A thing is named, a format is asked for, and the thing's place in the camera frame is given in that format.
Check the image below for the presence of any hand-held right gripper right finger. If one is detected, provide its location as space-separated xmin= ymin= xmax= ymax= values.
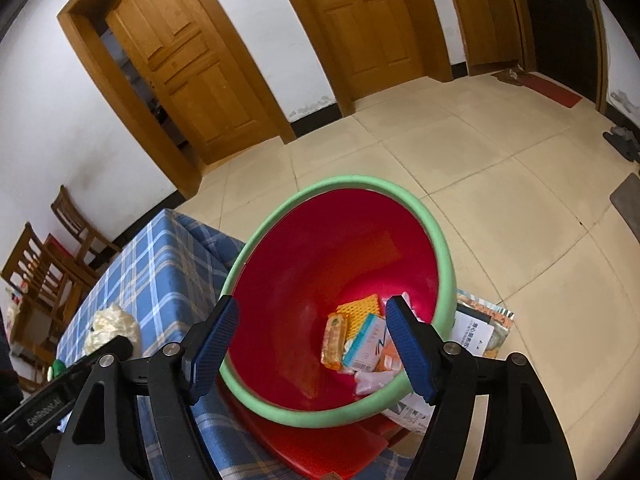
xmin=385 ymin=295 xmax=578 ymax=480

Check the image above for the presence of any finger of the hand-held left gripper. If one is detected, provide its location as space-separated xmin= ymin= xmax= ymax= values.
xmin=82 ymin=336 xmax=134 ymax=366

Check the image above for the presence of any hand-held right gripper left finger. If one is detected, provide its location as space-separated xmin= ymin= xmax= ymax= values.
xmin=50 ymin=295 xmax=241 ymax=480

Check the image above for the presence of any small orange white packet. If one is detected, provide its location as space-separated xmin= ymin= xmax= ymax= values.
xmin=377 ymin=352 xmax=407 ymax=374

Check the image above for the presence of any light blue cardboard box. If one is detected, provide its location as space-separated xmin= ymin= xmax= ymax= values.
xmin=342 ymin=312 xmax=396 ymax=373

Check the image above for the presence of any white plastic wrapper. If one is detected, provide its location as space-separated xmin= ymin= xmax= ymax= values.
xmin=354 ymin=370 xmax=402 ymax=396

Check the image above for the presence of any orange foam fruit net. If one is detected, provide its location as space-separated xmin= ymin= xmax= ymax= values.
xmin=336 ymin=294 xmax=383 ymax=343

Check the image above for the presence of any orange snack packet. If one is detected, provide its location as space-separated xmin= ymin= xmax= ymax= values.
xmin=321 ymin=311 xmax=350 ymax=372

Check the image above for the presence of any red bin with green rim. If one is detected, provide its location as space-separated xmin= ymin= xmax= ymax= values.
xmin=218 ymin=175 xmax=457 ymax=429

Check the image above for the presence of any crumpled white tissue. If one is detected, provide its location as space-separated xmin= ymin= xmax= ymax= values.
xmin=84 ymin=304 xmax=142 ymax=356

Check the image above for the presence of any printed paper calendar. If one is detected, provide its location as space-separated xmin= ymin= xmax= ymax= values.
xmin=385 ymin=287 xmax=516 ymax=433

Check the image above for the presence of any blue plaid tablecloth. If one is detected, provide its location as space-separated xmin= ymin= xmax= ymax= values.
xmin=56 ymin=208 xmax=416 ymax=480

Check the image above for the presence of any wooden chair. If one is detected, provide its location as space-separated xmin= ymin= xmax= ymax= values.
xmin=0 ymin=222 xmax=98 ymax=361
xmin=50 ymin=185 xmax=121 ymax=271

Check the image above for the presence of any red plastic stool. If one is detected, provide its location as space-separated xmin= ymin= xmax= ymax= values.
xmin=220 ymin=385 xmax=406 ymax=478

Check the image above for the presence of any grey floor mat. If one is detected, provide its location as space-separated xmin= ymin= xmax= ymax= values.
xmin=610 ymin=173 xmax=640 ymax=236

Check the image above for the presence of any open wooden door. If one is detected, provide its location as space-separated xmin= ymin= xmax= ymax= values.
xmin=106 ymin=0 xmax=281 ymax=163

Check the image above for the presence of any dark slipper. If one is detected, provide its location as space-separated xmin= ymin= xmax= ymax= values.
xmin=612 ymin=140 xmax=640 ymax=162
xmin=602 ymin=126 xmax=640 ymax=151

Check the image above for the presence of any red door mat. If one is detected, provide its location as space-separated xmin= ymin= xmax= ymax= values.
xmin=527 ymin=72 xmax=583 ymax=108

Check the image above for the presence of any closed wooden door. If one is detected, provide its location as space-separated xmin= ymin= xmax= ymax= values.
xmin=295 ymin=0 xmax=426 ymax=101

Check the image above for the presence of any narrow wooden door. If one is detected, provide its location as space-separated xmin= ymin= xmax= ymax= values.
xmin=445 ymin=0 xmax=531 ymax=76

